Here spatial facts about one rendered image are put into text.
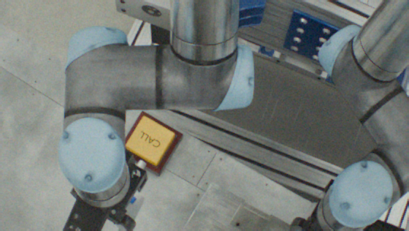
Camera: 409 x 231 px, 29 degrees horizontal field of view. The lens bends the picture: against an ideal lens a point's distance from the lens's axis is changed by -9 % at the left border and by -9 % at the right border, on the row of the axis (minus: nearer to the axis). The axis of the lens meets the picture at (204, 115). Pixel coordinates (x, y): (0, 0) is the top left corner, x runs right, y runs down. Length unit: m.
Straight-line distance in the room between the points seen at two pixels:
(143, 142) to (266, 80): 0.75
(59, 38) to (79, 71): 1.42
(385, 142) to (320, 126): 1.07
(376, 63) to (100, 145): 0.33
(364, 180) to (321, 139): 1.12
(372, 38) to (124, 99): 0.30
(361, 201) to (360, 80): 0.15
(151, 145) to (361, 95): 0.48
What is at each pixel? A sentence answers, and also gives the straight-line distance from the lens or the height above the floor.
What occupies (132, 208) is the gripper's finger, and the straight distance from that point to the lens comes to 1.20.
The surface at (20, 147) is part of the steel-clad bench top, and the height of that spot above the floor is 0.80.
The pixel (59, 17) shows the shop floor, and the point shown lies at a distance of 2.41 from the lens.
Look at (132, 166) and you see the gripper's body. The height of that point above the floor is 1.10.
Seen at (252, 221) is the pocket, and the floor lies 0.86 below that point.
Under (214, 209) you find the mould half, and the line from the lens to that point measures 1.32.
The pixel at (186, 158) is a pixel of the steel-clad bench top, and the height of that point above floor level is 0.80.
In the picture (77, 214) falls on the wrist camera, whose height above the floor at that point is 1.10.
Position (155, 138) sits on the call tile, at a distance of 1.40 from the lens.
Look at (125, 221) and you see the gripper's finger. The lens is 1.14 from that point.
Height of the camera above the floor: 2.18
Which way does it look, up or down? 73 degrees down
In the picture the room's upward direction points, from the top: 6 degrees clockwise
